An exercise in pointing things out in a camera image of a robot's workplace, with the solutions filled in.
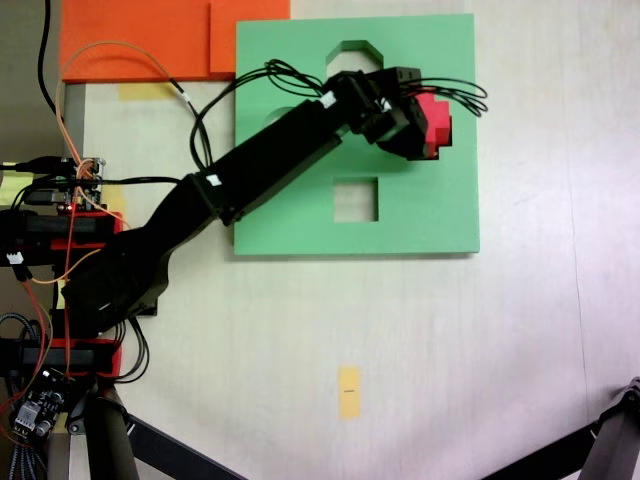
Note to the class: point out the red cross columnar block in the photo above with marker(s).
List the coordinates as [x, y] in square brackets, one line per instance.
[437, 125]

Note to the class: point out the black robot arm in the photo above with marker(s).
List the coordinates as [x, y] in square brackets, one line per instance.
[280, 150]

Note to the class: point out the large orange flat block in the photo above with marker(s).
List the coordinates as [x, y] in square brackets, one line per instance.
[125, 40]

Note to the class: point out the green shape sorting board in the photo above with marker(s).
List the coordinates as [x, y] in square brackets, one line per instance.
[425, 210]

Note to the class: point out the yellow tape strip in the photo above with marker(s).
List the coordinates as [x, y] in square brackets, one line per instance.
[116, 197]
[140, 91]

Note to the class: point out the yellow tape marker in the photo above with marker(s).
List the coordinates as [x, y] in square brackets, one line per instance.
[350, 395]

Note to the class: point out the red and black table clamp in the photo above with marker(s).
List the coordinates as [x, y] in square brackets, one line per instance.
[112, 220]
[107, 357]

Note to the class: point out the black tripod brace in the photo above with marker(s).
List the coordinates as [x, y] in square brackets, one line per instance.
[540, 455]
[190, 455]

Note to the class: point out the black USB plug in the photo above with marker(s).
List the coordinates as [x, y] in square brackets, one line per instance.
[45, 196]

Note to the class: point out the black tripod leg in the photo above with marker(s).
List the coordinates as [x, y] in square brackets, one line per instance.
[617, 435]
[110, 440]

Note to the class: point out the yellow sticky note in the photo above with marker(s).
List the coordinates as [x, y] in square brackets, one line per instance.
[10, 187]

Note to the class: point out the small black power board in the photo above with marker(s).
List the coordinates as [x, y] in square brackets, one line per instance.
[35, 410]

